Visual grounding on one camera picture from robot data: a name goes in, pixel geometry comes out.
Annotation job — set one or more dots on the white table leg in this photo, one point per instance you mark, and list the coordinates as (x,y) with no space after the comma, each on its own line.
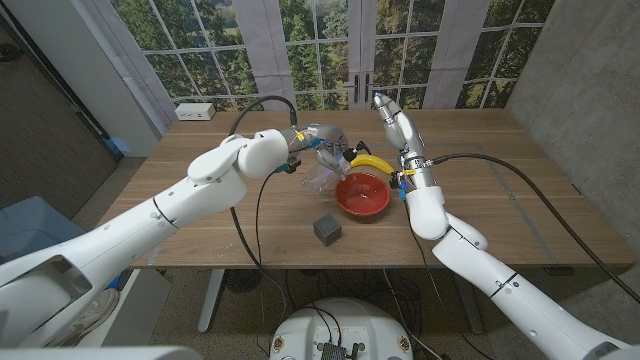
(210,305)

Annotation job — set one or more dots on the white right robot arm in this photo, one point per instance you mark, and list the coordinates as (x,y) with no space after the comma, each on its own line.
(500,285)

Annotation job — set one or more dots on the clear dispenser bottle black pump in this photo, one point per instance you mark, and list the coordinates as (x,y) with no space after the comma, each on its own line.
(320,180)

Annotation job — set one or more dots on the black round floor fan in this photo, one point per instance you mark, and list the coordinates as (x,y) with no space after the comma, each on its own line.
(243,281)

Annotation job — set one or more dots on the printed window backdrop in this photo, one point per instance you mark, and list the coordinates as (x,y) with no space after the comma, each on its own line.
(320,50)

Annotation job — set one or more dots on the grey tape outline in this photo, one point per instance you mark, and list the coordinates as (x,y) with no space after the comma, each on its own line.
(460,145)

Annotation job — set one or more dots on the dark grey block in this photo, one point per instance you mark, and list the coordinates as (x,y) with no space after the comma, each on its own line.
(327,230)

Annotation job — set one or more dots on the grey white sneaker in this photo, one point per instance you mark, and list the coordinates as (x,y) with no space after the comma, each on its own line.
(90,315)

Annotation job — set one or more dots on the white robot torso base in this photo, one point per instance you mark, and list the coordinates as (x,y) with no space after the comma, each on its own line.
(345,320)

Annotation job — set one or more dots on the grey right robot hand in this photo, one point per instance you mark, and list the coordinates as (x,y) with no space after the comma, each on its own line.
(402,127)

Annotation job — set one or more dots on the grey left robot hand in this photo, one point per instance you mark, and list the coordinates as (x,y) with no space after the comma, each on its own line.
(327,135)

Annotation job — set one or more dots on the grey table leg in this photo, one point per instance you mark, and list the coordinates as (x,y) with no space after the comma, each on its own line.
(470,310)

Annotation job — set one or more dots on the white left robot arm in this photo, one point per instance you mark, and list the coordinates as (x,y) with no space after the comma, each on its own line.
(125,235)

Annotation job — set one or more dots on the red bowl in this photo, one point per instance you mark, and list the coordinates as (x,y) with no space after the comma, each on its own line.
(362,195)

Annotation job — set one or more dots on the blue-grey storage bin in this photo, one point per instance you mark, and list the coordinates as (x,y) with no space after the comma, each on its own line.
(30,225)

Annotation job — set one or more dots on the white power strip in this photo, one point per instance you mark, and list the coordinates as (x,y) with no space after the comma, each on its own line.
(195,111)

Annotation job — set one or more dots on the yellow banana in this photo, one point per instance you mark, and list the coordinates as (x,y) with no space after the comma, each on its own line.
(375,162)

